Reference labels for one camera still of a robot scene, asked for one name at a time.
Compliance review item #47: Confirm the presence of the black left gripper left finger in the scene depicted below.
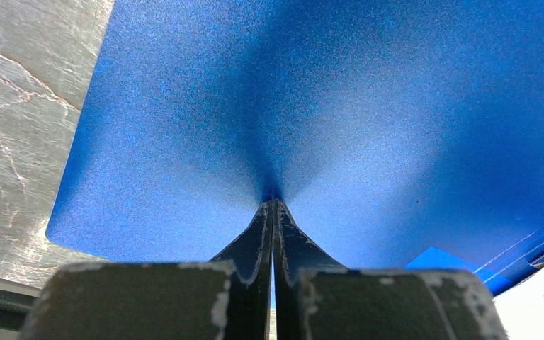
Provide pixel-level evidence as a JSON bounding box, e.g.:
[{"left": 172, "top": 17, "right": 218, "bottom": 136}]
[{"left": 20, "top": 202, "right": 273, "bottom": 339}]

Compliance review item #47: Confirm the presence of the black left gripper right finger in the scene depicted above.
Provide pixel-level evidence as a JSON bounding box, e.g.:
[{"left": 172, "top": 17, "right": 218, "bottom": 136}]
[{"left": 271, "top": 200, "right": 507, "bottom": 339}]

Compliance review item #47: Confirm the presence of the blue plastic folder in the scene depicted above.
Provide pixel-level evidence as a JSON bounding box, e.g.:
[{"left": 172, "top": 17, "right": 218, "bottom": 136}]
[{"left": 46, "top": 1, "right": 544, "bottom": 292}]

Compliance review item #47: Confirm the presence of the white printed paper stack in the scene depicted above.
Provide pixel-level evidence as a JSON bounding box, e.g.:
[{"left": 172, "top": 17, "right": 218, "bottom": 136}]
[{"left": 494, "top": 267, "right": 544, "bottom": 340}]

